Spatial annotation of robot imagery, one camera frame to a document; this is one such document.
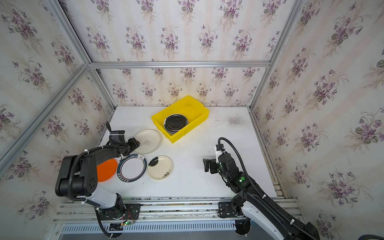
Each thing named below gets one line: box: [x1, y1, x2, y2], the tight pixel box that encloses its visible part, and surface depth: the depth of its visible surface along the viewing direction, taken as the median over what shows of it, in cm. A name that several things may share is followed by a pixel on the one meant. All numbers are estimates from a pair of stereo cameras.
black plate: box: [165, 114, 188, 131], surface depth 108 cm
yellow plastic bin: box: [151, 95, 210, 144], surface depth 113 cm
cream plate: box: [147, 155, 174, 180], surface depth 88 cm
